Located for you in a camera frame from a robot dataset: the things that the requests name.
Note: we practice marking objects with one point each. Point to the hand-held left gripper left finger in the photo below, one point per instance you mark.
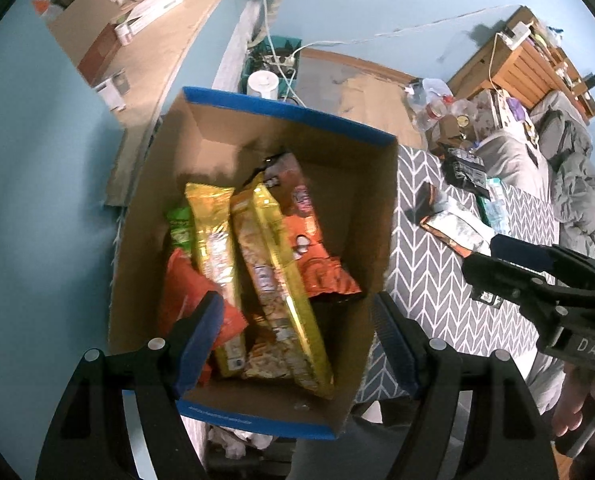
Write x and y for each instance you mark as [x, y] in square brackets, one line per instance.
[197, 347]

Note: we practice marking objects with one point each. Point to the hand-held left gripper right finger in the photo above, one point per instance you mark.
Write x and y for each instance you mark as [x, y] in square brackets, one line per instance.
[397, 347]

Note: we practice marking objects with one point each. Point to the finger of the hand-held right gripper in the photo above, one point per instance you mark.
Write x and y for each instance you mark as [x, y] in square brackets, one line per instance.
[520, 252]
[507, 282]

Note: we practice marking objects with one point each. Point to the teal snack packet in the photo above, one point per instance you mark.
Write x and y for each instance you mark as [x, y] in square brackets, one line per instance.
[495, 207]

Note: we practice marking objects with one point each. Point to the red snack bag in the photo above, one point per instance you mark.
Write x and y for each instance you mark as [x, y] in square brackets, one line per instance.
[187, 285]

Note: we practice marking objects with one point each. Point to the silver cookie packet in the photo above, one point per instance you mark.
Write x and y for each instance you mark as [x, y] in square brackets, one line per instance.
[457, 230]

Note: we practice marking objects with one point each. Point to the small orange snack packet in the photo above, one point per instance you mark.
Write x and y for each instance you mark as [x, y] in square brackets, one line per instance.
[265, 362]

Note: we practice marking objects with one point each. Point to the black snack packet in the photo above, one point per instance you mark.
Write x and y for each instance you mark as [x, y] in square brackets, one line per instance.
[465, 170]

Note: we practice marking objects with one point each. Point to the long yellow-orange cracker packet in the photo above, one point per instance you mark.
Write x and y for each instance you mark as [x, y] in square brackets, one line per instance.
[272, 280]

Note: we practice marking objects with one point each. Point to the green snack packet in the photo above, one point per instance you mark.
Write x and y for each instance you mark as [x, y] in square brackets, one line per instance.
[180, 232]

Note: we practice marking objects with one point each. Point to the thin yellow snack packet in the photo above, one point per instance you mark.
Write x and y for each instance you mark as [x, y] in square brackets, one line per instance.
[210, 230]

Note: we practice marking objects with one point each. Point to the orange chips bag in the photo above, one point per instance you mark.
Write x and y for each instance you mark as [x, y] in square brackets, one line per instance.
[307, 250]

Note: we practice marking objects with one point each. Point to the blue-sided cardboard box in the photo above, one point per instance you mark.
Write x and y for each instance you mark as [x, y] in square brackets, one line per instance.
[217, 130]

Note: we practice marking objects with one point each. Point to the person's right hand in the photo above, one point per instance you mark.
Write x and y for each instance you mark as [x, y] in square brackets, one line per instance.
[582, 387]

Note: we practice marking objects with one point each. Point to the grey chevron tablecloth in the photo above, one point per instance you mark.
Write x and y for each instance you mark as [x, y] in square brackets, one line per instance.
[427, 280]

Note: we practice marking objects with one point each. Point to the grey bed sheet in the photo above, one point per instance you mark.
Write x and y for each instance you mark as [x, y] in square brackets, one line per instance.
[512, 160]

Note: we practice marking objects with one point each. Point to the grey duvet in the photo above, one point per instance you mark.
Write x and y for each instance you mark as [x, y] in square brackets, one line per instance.
[575, 175]

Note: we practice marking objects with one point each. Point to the crumpled white paper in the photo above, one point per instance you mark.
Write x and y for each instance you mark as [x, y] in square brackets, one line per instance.
[240, 442]

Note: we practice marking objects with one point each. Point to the clear plastic bottle red label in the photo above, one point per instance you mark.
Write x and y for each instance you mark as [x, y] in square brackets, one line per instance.
[435, 112]

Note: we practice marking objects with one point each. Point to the wooden headboard shelf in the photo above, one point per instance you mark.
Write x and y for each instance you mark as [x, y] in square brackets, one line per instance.
[482, 77]

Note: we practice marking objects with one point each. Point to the tan floor mat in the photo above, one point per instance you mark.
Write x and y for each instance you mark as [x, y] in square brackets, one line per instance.
[372, 100]

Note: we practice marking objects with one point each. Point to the white power strip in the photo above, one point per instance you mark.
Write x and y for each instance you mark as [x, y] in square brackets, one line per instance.
[515, 36]

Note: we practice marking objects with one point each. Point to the small white box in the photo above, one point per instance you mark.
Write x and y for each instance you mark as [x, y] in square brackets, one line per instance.
[111, 91]

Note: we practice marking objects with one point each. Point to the brown cardboard box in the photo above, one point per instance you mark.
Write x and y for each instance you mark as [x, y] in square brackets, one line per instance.
[100, 52]

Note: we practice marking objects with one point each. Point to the teal plastic crate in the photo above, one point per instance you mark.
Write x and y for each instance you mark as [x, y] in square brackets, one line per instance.
[282, 47]

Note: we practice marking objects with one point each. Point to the curved wooden shelf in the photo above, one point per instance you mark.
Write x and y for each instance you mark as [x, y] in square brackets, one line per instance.
[177, 35]

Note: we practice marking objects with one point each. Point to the flat white box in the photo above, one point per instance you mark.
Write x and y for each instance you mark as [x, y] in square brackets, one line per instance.
[150, 12]

